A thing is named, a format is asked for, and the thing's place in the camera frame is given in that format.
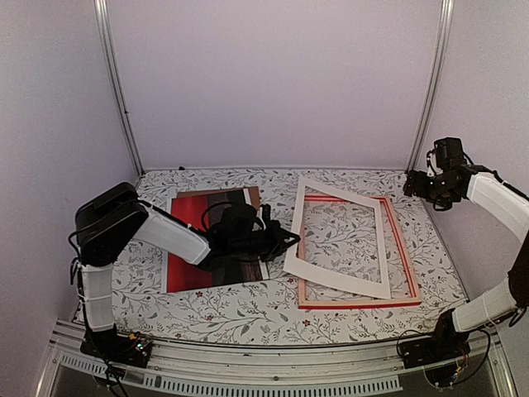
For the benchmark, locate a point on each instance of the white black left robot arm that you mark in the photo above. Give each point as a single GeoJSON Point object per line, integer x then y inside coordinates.
{"type": "Point", "coordinates": [229, 231]}

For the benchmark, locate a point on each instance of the aluminium front rail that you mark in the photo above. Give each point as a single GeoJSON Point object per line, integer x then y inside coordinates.
{"type": "Point", "coordinates": [180, 368]}

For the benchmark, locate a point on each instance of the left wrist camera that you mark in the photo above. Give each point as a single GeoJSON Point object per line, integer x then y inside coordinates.
{"type": "Point", "coordinates": [264, 215]}

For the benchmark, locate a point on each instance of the aluminium corner post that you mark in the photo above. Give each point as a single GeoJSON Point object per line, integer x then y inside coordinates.
{"type": "Point", "coordinates": [441, 44]}
{"type": "Point", "coordinates": [110, 57]}

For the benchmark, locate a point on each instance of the left aluminium corner post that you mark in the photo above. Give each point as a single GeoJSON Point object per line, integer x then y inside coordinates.
{"type": "Point", "coordinates": [110, 57]}

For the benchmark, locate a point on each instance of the red wooden picture frame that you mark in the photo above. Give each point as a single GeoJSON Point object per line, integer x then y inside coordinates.
{"type": "Point", "coordinates": [414, 297]}

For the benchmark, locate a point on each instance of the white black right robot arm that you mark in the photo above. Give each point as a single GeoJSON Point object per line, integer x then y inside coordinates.
{"type": "Point", "coordinates": [495, 216]}

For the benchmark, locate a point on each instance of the white mat board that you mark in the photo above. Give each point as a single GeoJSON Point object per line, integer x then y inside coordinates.
{"type": "Point", "coordinates": [330, 278]}

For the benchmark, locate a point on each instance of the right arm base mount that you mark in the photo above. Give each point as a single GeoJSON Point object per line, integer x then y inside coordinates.
{"type": "Point", "coordinates": [444, 343]}

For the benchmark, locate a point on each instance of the brown backing board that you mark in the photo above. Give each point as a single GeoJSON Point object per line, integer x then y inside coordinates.
{"type": "Point", "coordinates": [197, 202]}

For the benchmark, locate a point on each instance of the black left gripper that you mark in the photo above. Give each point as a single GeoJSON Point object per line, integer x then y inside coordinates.
{"type": "Point", "coordinates": [278, 235]}

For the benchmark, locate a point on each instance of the right aluminium corner post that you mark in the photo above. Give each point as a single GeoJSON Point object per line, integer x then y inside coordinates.
{"type": "Point", "coordinates": [441, 44]}

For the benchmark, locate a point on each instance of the floral patterned table mat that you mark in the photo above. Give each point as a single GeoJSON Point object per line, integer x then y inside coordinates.
{"type": "Point", "coordinates": [266, 313]}

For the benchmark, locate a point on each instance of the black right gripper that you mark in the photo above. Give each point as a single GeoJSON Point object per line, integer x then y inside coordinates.
{"type": "Point", "coordinates": [419, 190]}

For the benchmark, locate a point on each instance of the red grey photo print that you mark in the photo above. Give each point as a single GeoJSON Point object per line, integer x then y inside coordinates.
{"type": "Point", "coordinates": [179, 276]}

